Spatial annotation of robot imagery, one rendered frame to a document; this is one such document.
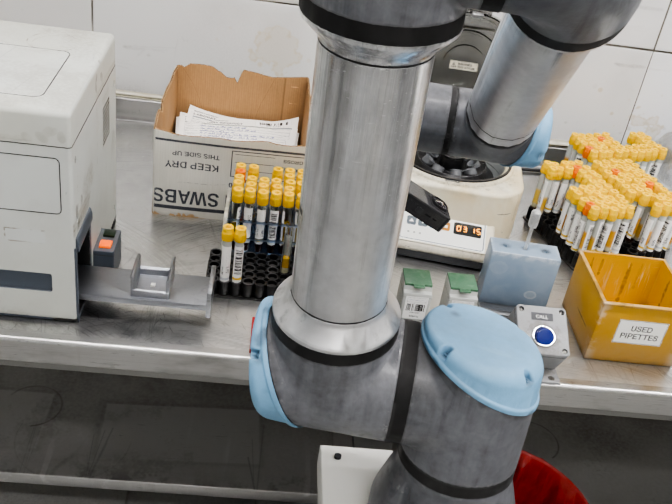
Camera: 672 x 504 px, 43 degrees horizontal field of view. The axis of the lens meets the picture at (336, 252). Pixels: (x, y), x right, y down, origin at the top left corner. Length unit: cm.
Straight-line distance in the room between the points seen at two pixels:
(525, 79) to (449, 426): 30
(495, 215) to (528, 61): 70
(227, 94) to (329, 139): 98
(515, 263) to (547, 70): 59
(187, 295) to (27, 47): 38
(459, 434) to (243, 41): 102
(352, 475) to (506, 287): 45
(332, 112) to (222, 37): 102
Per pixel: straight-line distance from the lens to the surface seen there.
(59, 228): 109
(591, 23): 61
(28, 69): 112
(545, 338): 116
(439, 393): 76
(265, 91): 158
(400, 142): 62
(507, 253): 124
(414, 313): 121
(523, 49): 69
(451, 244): 135
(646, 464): 209
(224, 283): 120
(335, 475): 94
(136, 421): 189
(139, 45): 165
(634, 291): 137
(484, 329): 79
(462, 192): 136
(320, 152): 63
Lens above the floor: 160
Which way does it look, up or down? 32 degrees down
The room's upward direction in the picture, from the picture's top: 9 degrees clockwise
